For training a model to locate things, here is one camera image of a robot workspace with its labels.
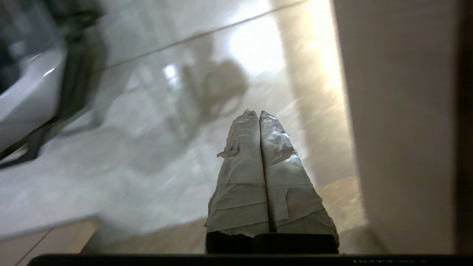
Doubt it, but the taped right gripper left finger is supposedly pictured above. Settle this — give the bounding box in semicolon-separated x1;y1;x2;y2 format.
205;109;269;255

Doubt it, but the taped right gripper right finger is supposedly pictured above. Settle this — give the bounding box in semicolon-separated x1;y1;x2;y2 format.
260;110;340;255

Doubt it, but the wooden vanity drawer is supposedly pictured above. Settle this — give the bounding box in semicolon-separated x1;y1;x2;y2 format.
331;0;473;255

